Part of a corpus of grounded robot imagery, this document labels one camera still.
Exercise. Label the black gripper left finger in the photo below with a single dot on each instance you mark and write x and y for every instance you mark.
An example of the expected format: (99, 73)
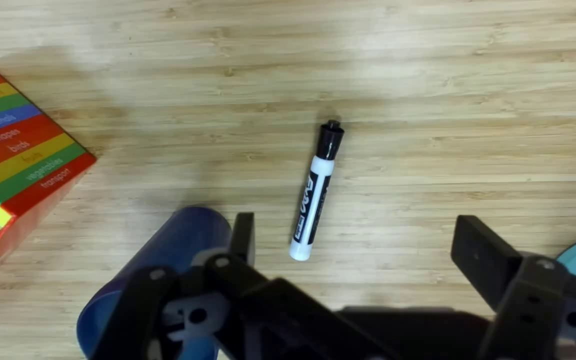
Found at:
(242, 236)

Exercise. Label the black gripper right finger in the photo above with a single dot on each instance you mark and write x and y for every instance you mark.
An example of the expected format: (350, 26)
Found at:
(485, 259)

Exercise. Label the black and white marker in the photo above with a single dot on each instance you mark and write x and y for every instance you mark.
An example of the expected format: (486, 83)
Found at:
(315, 191)

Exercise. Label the orange learning toy box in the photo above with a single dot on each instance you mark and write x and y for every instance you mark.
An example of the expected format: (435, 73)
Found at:
(39, 165)

